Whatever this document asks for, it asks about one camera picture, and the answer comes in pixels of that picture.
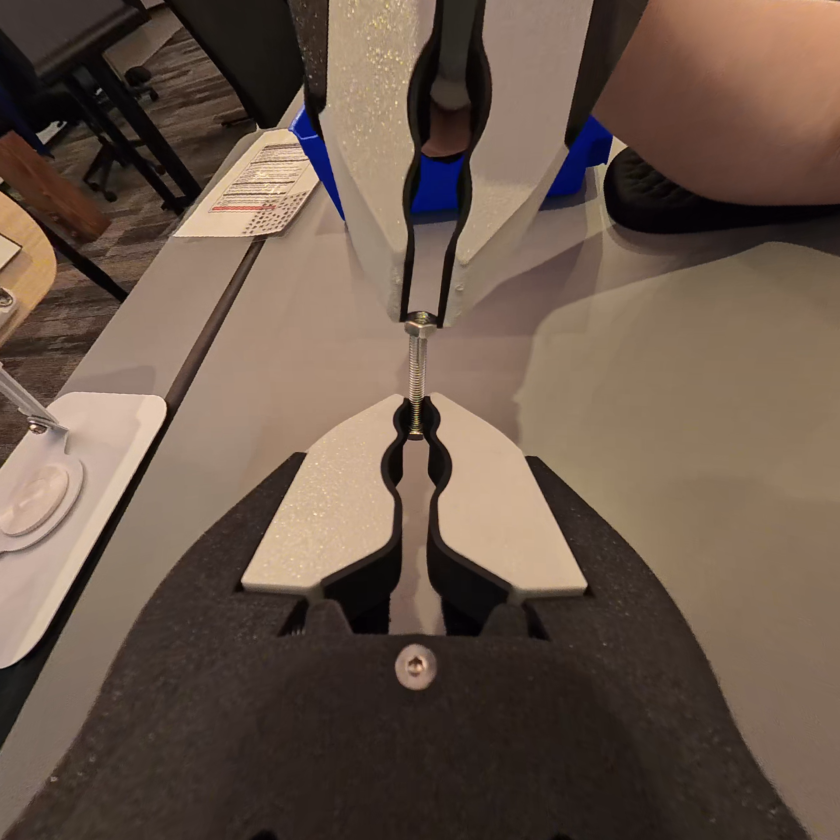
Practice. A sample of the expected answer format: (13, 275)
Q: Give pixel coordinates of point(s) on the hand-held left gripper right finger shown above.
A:
(505, 518)

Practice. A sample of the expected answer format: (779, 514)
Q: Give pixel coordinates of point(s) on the long thin silver bolt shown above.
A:
(415, 367)

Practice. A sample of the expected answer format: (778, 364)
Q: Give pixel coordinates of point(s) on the black swivel chair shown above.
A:
(111, 154)

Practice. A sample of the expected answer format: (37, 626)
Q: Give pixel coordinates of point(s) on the wooden document board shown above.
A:
(29, 282)

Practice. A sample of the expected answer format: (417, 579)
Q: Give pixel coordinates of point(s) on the dark framed board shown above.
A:
(65, 26)

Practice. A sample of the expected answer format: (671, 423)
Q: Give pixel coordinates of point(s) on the laminated instruction sheet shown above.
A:
(256, 190)

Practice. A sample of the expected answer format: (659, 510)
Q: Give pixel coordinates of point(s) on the blue plastic bin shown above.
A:
(436, 187)

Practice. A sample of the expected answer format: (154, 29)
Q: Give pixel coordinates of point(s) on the white stand base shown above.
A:
(98, 525)

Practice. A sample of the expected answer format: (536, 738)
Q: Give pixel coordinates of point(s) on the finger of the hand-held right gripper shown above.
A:
(525, 131)
(367, 131)

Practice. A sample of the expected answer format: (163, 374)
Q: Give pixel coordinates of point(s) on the brown wooden tabletop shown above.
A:
(52, 190)

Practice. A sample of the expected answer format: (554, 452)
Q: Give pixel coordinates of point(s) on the person's right forearm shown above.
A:
(722, 98)

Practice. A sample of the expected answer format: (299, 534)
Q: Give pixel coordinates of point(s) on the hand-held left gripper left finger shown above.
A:
(321, 518)

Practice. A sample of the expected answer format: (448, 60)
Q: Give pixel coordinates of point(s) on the person's right hand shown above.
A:
(446, 131)

